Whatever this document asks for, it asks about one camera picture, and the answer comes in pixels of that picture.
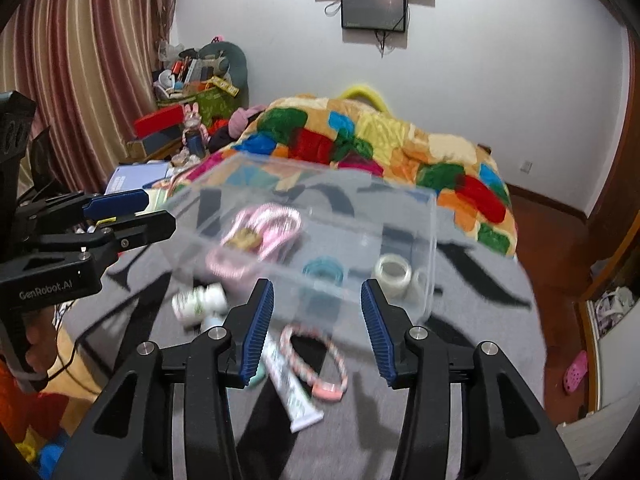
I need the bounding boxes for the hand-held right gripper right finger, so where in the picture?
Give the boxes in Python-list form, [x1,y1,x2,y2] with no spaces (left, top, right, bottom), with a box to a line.
[360,278,576,480]

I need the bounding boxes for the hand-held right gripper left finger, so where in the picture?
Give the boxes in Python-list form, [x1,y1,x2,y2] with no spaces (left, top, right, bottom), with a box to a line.
[65,277,276,480]

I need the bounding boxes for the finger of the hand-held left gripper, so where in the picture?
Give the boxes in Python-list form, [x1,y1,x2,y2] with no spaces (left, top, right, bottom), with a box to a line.
[25,210,177,267]
[35,189,151,225]

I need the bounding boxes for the clear plastic storage box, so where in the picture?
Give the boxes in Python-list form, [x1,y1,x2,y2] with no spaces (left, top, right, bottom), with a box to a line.
[160,152,439,332]

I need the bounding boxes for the person's left hand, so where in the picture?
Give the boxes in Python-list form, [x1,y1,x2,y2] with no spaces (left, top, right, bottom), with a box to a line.
[24,305,60,393]

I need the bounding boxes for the blue notebook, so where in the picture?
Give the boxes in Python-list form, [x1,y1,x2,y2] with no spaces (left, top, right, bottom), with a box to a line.
[105,161,174,195]

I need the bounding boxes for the clear tape roll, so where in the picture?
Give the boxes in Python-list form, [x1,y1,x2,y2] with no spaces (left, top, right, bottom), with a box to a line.
[375,255,417,297]

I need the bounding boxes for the white pill bottle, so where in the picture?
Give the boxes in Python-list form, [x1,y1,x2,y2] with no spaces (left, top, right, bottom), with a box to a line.
[171,283,229,329]

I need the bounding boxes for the white toothpaste tube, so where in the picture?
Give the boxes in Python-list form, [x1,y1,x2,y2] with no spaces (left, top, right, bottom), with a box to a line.
[250,332,324,434]

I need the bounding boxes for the teal tape roll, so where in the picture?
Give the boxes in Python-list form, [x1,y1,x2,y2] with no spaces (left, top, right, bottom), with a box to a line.
[302,256,346,284]

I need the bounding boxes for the red box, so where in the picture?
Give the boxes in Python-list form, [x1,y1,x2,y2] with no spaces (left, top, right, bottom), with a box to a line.
[133,105,184,137]

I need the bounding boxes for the bunny topped water bottle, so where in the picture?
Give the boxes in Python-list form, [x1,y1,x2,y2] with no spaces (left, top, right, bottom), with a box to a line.
[182,102,209,159]

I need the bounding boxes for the green cardboard box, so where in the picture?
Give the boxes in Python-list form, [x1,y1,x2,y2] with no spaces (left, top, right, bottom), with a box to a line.
[156,86,242,122]

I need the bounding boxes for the orange cloth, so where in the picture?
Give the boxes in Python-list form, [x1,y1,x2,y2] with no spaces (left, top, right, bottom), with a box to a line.
[0,360,67,443]

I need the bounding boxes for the pink cloth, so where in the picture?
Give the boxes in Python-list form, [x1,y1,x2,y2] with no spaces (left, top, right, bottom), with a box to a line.
[227,105,269,137]

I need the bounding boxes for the striped pink curtain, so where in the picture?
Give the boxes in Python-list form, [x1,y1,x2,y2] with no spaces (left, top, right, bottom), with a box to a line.
[0,0,182,197]

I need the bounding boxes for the dark green plush toy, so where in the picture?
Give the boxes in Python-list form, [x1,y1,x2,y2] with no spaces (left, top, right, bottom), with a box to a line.
[197,41,250,100]

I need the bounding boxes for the blue toy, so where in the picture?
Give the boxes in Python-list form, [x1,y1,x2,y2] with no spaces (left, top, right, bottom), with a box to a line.
[37,439,71,470]

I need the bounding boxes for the pink clog shoe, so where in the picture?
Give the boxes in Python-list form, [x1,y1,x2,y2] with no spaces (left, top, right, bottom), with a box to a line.
[562,350,590,395]

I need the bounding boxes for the colourful patchwork blanket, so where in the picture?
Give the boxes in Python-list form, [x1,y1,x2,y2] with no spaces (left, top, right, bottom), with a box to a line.
[200,94,519,259]

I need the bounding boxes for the white shoes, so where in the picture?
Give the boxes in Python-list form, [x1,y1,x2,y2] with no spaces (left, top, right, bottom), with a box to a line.
[592,287,637,337]

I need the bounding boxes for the pink braided cable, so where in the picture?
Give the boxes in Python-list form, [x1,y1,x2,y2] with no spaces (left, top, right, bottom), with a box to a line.
[280,324,350,404]

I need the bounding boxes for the black cable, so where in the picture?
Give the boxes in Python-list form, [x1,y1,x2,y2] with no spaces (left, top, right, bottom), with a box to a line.
[50,305,112,382]

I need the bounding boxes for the pink coiled cable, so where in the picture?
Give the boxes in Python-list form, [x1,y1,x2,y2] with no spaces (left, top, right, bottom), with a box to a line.
[206,204,303,279]

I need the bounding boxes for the small wall monitor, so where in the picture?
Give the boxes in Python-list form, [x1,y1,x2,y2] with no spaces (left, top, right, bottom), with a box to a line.
[341,0,407,31]

